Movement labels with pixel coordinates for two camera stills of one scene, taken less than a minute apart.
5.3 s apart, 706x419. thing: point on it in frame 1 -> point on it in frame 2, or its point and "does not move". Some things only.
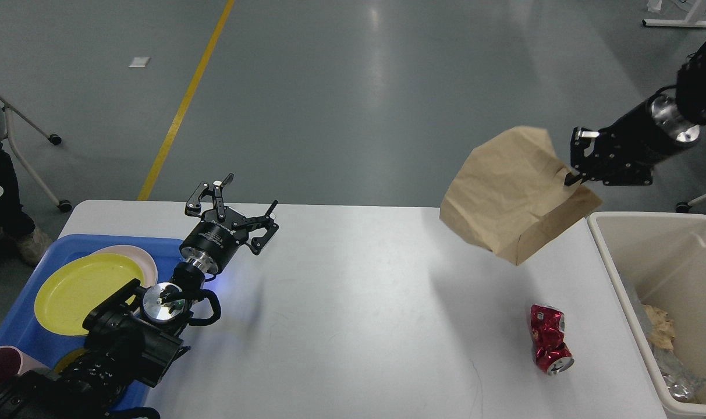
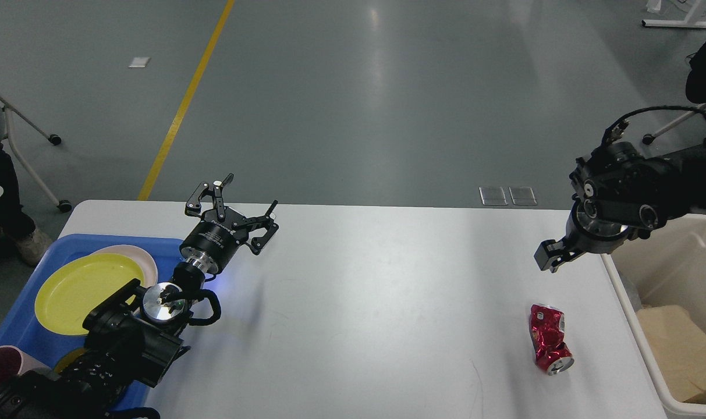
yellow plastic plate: (64, 298) does not move
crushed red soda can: (552, 354) does not move
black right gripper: (620, 152) -> (582, 234)
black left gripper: (221, 230) does not move
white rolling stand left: (63, 205) does not move
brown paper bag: (509, 194) -> (692, 361)
